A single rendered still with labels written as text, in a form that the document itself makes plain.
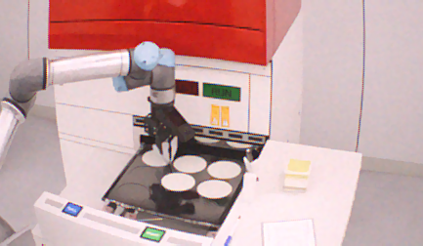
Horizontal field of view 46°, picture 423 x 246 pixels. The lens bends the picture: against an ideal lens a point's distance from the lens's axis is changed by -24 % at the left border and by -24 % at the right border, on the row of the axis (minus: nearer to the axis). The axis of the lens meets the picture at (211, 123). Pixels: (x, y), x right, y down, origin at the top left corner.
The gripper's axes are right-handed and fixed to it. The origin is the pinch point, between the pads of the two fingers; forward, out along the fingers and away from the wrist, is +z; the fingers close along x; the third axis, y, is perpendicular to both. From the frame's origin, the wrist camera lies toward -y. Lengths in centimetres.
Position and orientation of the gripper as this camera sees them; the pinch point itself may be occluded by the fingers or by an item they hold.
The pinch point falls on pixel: (169, 161)
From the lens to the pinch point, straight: 196.5
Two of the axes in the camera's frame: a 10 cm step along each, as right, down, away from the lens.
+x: -7.0, 3.3, -6.3
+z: 0.0, 8.8, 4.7
